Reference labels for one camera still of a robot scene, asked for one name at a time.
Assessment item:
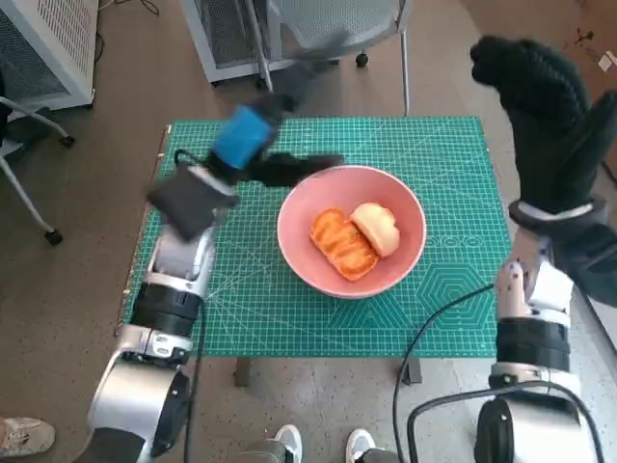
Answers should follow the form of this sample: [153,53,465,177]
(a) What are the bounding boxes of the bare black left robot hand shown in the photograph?
[206,33,348,190]

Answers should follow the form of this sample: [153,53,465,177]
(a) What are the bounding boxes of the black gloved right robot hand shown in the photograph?
[469,34,617,213]

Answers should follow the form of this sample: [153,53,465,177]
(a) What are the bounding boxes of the pink bowl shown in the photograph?
[277,165,428,300]

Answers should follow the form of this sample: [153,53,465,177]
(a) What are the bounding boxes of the striped glazed bread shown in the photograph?
[309,207,381,283]

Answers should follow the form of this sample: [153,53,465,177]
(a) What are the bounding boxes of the round pale bread bun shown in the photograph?
[349,202,402,259]

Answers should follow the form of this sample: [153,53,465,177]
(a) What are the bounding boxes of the cardboard box with tape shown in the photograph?
[539,0,617,97]

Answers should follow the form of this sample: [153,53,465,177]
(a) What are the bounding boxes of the grey mesh chair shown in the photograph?
[248,0,414,117]

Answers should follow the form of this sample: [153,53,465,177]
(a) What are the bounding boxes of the green cutting mat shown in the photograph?
[122,115,513,359]

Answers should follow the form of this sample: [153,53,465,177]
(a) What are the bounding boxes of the white table panel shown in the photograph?
[587,293,617,356]

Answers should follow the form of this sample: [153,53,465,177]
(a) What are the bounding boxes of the large white perforated cabinet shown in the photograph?
[0,0,100,111]

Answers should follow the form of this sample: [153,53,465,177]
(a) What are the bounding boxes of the brown table leg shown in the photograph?
[402,357,424,386]
[234,357,252,389]

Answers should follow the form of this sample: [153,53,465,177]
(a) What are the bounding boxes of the office chair with caster legs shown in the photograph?
[0,71,76,246]

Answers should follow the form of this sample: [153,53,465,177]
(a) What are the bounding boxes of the white shoe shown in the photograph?
[269,423,304,463]
[345,427,377,463]

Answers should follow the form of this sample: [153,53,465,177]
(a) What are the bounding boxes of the person's worn shoe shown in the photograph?
[0,415,57,458]

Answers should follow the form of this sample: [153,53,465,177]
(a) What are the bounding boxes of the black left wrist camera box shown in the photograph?
[147,163,240,241]

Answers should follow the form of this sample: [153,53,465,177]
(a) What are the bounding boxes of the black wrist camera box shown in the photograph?
[147,163,240,241]
[549,221,617,314]

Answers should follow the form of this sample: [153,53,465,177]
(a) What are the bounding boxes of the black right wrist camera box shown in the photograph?
[549,221,617,314]

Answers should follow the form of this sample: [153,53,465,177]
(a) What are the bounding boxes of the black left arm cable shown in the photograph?
[182,308,207,463]

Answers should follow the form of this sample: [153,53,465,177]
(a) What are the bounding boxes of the thick black cable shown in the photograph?
[407,380,604,463]

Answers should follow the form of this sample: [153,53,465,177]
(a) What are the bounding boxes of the thin black cable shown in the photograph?
[392,283,496,463]

